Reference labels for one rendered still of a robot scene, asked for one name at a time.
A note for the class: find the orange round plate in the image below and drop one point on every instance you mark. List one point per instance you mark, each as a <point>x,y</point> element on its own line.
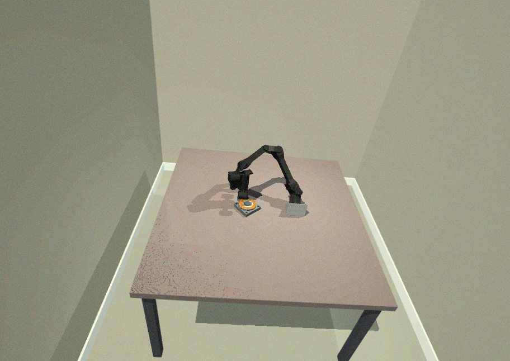
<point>242,205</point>

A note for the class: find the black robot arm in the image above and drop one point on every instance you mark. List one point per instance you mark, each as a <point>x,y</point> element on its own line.
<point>278,153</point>

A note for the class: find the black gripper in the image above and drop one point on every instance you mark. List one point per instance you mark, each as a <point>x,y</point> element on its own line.
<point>243,193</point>

